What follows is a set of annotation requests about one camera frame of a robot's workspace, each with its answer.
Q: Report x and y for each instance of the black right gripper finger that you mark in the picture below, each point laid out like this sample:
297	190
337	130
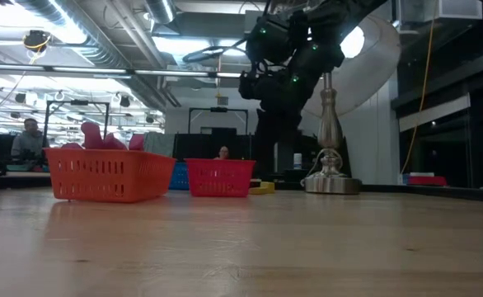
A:
264	161

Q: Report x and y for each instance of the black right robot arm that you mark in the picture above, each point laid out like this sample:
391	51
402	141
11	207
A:
307	24

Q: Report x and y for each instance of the yellow block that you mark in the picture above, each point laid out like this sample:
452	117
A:
264	188

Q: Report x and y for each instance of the white cylinder container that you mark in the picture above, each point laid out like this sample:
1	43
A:
297	161

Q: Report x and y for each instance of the person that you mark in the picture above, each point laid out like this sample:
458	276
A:
223	152
29	140

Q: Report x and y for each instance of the red plastic basket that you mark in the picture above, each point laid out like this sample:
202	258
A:
218	177

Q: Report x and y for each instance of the silver table lamp white shade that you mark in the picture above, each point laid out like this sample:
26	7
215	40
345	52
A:
330	132

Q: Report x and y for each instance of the black partition panel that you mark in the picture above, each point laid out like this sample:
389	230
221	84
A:
200	146

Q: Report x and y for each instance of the blue plastic basket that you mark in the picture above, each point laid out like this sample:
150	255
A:
179	177

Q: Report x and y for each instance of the grey fabric chair back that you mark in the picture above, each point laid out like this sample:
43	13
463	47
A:
159	144

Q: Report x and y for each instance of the orange plastic basket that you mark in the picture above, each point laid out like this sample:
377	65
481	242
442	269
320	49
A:
109	177

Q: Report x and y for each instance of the red box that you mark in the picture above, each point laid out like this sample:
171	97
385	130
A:
427	181

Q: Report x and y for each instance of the white ceiling unit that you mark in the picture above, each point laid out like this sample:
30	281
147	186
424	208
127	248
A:
451	9

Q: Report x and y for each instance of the black yellow ceiling reel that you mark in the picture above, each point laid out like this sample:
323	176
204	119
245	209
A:
36	40

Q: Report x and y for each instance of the black gantry frame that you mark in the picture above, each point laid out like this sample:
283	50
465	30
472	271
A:
76	102
218	109

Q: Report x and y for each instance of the black aluminium table frame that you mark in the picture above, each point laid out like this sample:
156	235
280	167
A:
431	193

